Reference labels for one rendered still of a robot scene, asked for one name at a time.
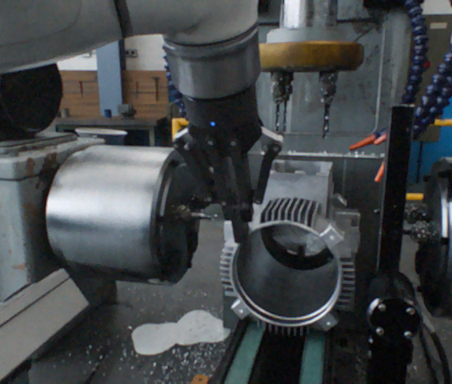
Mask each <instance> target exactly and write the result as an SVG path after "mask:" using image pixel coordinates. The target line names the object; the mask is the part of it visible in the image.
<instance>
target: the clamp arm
mask: <svg viewBox="0 0 452 384"><path fill-rule="evenodd" d="M415 111H416V105H414V104H390V105H389V106H388V117H387V127H386V146H385V156H384V167H383V176H382V195H381V205H380V215H379V225H378V244H377V254H376V265H375V272H377V271H379V270H385V269H391V270H398V271H400V263H401V254H402V238H403V230H404V221H405V212H406V196H407V187H408V179H409V170H410V154H411V146H412V136H413V128H414V120H415Z"/></svg>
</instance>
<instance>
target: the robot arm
mask: <svg viewBox="0 0 452 384"><path fill-rule="evenodd" d="M258 32H259V24H258V0H0V74H3V73H7V72H11V71H15V72H16V70H17V71H21V70H28V69H32V68H37V67H40V66H46V65H49V64H53V63H57V62H62V61H65V60H68V59H71V58H76V57H79V56H82V55H84V54H86V53H89V52H91V51H92V50H95V49H97V48H99V47H102V46H104V45H107V44H109V43H112V42H116V41H118V40H121V39H124V38H131V37H135V36H141V35H150V34H161V35H162V44H163V46H164V48H165V51H166V56H167V61H168V64H169V68H170V75H171V78H172V82H173V84H174V86H175V88H176V89H177V90H178V91H180V92H181V93H183V97H184V101H185V105H186V112H187V115H188V118H189V124H188V126H187V129H185V130H184V129H180V130H178V132H177V133H176V135H175V137H174V138H173V140H172V142H171V146H172V147H173V148H175V149H176V151H177V152H179V153H180V155H181V156H183V159H184V160H185V162H186V164H187V166H188V168H189V170H190V172H191V173H192V175H193V177H194V180H195V181H196V183H197V184H198V187H199V189H200V191H201V192H202V194H203V196H204V199H205V200H206V201H207V202H213V201H216V202H219V203H220V205H221V206H222V212H223V217H224V219H225V220H226V221H231V225H232V231H233V236H234V243H235V244H244V245H245V244H246V239H247V235H248V230H249V223H248V222H252V221H253V217H254V204H256V205H261V204H263V202H264V197H265V193H266V188H267V184H268V180H269V176H270V171H271V167H272V163H273V160H274V159H275V157H276V156H277V155H278V153H279V152H280V151H281V149H282V143H283V139H284V134H283V132H281V131H276V132H275V133H272V132H270V131H268V130H267V129H265V128H264V123H263V121H262V119H261V118H260V116H259V114H258V101H257V92H256V82H255V81H257V79H258V77H259V75H260V73H261V58H260V48H259V37H258ZM259 139H260V140H261V141H262V144H261V148H262V150H263V152H264V155H263V159H262V165H261V169H260V173H259V177H258V184H257V188H254V189H253V188H252V181H251V175H250V169H249V163H248V155H247V153H248V151H249V150H251V149H252V147H253V146H254V145H255V143H256V142H257V141H258V140H259ZM197 143H198V144H199V145H200V146H201V147H202V148H203V149H204V150H205V151H206V152H208V155H209V160H210V164H211V165H212V166H213V169H214V176H213V174H212V172H211V170H210V169H209V167H208V165H207V163H206V160H205V159H204V156H203V154H202V152H201V150H200V148H199V146H198V144H197ZM227 156H228V158H231V161H232V166H233V168H234V172H235V178H236V183H237V189H238V191H233V188H234V187H233V188H232V185H231V179H230V170H229V164H228V159H227ZM214 177H215V178H214ZM232 191H233V193H232Z"/></svg>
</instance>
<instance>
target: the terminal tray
mask: <svg viewBox="0 0 452 384"><path fill-rule="evenodd" d="M279 161H280V160H275V161H274V162H273V163H272V167H271V170H272V171H273V172H270V176H269V180H268V184H267V188H266V193H265V197H264V202H263V204H261V211H262V210H263V208H264V207H265V206H266V204H267V203H268V201H269V200H271V204H272V202H273V201H274V200H275V199H277V203H278V201H279V200H280V198H282V204H283V203H284V201H285V200H286V198H287V196H289V204H290V203H291V201H292V199H293V197H294V206H296V204H297V202H298V200H299V198H301V207H302V204H303V203H304V201H305V199H306V208H307V209H308V207H309V205H310V202H311V201H312V211H313V212H314V210H315V207H316V205H317V203H318V214H319V215H321V216H323V217H324V218H325V219H329V218H330V212H331V207H332V200H333V190H334V183H333V182H332V175H333V163H332V162H300V161H283V162H279ZM324 163H328V164H324ZM318 173H323V174H318Z"/></svg>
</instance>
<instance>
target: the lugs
mask: <svg viewBox="0 0 452 384"><path fill-rule="evenodd" d="M332 206H333V207H334V208H335V207H336V208H344V207H346V201H345V200H344V199H343V198H342V196H341V195H340V194H339V193H336V194H335V195H333V200H332ZM248 223H249V230H248V232H249V231H250V230H252V228H253V227H254V223H253V222H248ZM321 237H322V238H323V239H324V240H325V241H326V242H327V243H328V244H329V245H330V247H331V248H332V249H333V248H335V247H336V246H337V245H338V244H339V243H340V242H342V241H343V237H344V235H343V233H342V232H341V231H340V229H339V228H337V227H336V225H335V224H333V223H330V224H329V225H328V226H326V227H325V228H324V229H323V230H322V232H321ZM231 309H232V311H233V312H235V313H236V315H237V316H239V317H240V319H244V317H246V316H248V315H249V314H251V312H250V311H248V310H247V309H246V308H245V307H244V305H243V304H242V303H241V302H240V300H239V299H238V298H237V299H236V300H235V301H234V303H233V305H232V307H231ZM316 322H317V323H318V324H319V325H320V327H321V328H322V329H323V330H324V331H328V330H329V329H330V328H332V327H333V326H335V325H336V324H339V314H337V313H336V312H335V311H334V309H332V310H331V312H329V313H327V314H326V315H325V316H324V317H322V318H320V319H319V320H317V321H316Z"/></svg>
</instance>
